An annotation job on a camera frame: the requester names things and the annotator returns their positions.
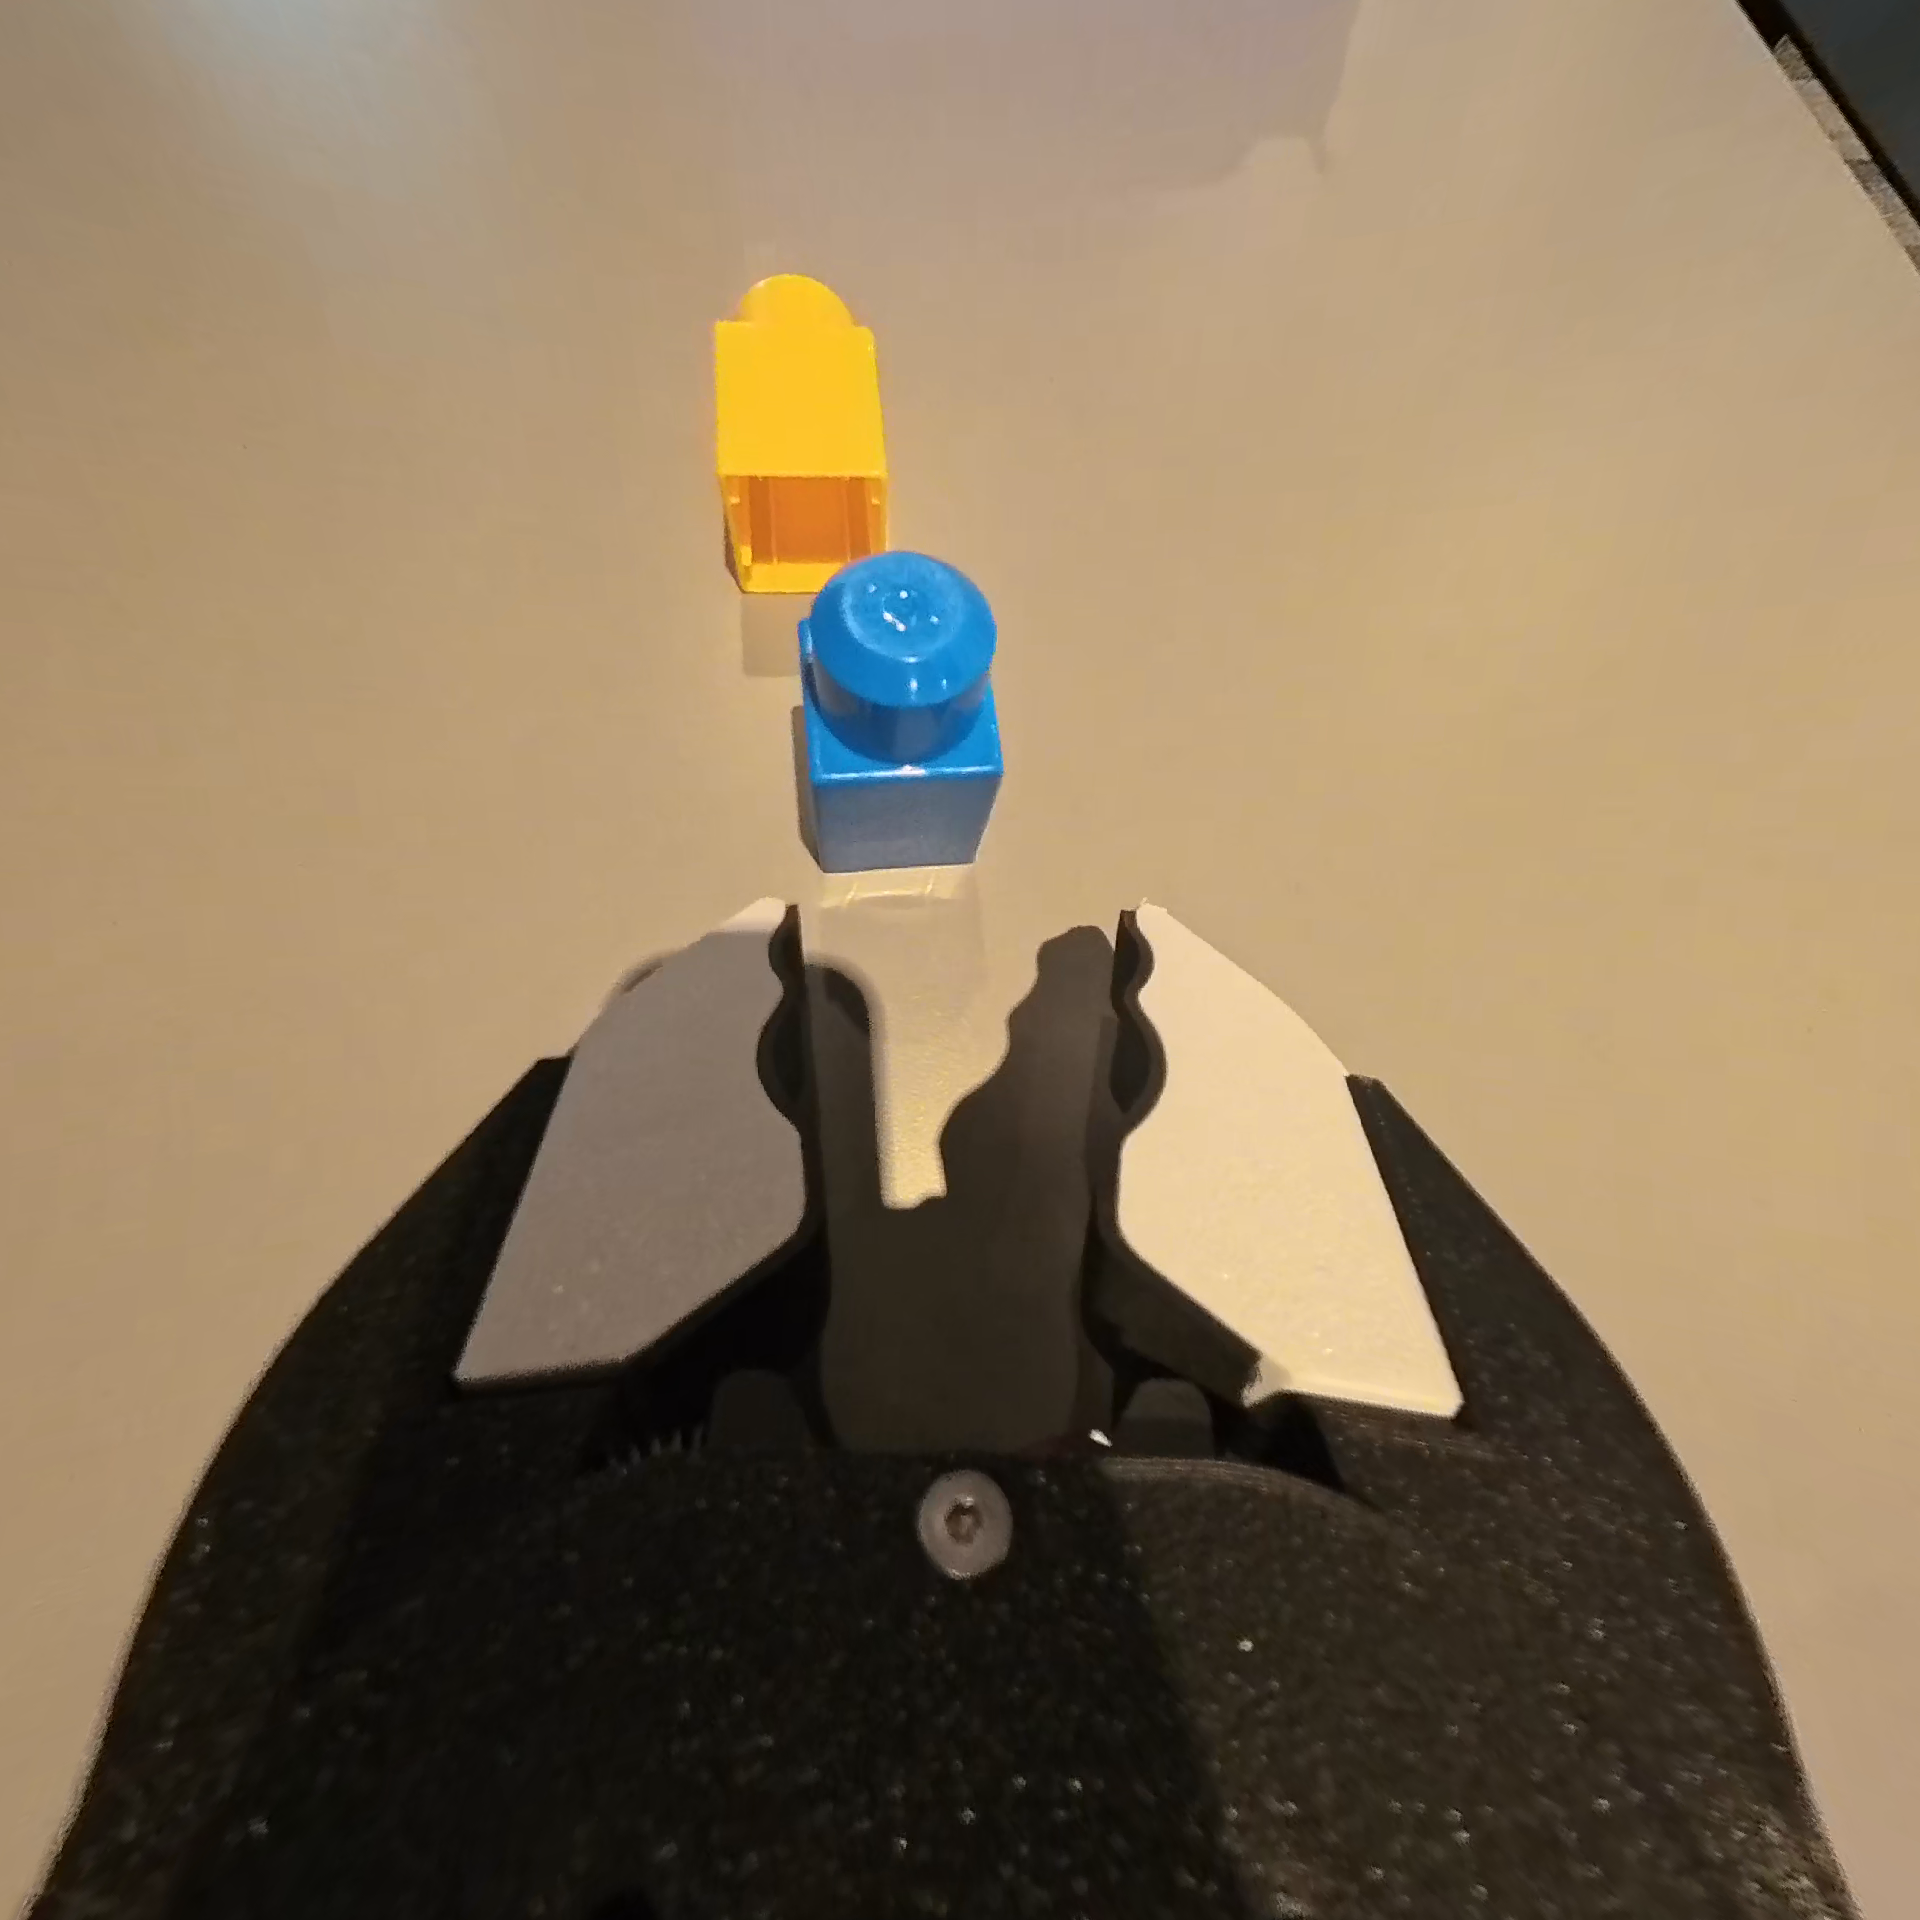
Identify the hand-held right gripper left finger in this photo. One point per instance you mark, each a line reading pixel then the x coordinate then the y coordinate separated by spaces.
pixel 644 1171

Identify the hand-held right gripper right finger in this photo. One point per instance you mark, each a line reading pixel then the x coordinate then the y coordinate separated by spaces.
pixel 1274 1200

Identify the blue mega block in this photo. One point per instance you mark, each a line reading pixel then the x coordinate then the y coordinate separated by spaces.
pixel 901 720

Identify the yellow mega block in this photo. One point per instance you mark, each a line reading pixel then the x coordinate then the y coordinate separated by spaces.
pixel 794 421

